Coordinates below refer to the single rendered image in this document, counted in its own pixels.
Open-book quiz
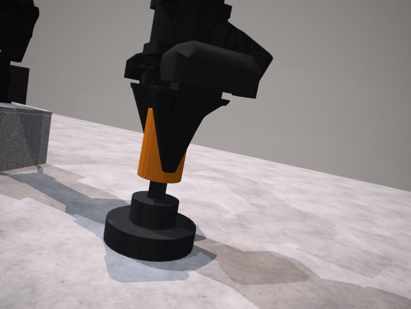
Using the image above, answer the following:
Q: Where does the orange cylinder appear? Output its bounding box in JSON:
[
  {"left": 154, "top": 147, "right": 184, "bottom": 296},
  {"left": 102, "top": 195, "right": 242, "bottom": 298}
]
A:
[{"left": 137, "top": 108, "right": 187, "bottom": 184}]

